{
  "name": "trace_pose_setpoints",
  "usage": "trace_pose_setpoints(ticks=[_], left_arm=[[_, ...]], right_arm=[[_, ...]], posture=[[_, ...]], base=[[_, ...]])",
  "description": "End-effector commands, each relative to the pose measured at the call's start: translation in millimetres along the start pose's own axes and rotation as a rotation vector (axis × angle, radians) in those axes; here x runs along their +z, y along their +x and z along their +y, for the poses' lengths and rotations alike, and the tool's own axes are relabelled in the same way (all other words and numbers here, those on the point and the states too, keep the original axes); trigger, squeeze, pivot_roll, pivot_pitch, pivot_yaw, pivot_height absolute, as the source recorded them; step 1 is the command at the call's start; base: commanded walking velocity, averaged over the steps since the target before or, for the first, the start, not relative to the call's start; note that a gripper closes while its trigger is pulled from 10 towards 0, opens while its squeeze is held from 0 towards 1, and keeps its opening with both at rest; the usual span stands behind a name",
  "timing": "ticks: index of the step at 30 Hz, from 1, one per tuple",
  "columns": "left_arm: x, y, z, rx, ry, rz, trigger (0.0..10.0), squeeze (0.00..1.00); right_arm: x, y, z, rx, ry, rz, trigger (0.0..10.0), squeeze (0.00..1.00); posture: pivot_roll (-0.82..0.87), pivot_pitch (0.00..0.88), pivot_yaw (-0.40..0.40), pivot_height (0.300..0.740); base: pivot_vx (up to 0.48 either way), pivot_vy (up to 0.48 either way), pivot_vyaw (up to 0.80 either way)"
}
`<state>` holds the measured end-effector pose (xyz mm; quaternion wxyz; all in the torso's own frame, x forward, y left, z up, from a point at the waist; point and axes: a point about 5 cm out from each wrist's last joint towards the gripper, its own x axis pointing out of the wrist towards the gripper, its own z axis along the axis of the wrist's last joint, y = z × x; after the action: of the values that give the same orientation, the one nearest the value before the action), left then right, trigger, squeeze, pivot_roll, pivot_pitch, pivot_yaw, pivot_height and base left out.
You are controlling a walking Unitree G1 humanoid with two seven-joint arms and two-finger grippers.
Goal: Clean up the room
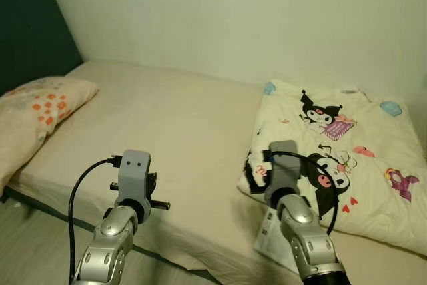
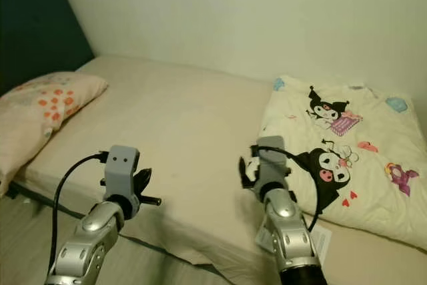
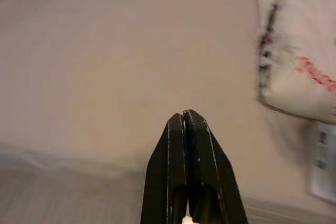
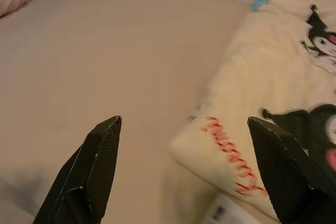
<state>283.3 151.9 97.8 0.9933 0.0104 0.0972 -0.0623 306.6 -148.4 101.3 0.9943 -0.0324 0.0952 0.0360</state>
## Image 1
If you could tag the white book blue letters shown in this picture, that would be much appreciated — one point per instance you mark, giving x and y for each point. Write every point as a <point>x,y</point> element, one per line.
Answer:
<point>267,235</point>

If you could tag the cream cartoon print blanket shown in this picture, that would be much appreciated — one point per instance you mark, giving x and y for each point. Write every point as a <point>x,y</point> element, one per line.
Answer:
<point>373,185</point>

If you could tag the pink dotted pillow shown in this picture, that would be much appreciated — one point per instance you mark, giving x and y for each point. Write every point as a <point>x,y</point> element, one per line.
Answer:
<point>33,118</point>

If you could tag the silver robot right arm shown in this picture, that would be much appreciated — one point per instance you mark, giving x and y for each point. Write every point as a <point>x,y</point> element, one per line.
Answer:
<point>307,245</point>

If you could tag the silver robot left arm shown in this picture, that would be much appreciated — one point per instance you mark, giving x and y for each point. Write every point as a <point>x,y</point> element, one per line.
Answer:
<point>110,245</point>

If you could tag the cream sheeted mattress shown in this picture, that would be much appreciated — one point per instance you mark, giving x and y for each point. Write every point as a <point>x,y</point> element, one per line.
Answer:
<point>180,138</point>

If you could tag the dark teal upholstered headboard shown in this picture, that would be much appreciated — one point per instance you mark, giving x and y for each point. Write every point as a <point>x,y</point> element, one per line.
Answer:
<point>33,25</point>

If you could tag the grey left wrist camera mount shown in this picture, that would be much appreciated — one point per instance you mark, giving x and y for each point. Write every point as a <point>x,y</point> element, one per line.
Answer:
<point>133,171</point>

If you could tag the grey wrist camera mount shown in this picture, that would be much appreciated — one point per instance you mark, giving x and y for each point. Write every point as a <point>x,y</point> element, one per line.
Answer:
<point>133,171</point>
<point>283,168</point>

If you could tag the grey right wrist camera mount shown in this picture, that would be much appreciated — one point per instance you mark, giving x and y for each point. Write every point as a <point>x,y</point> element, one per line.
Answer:
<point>283,168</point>

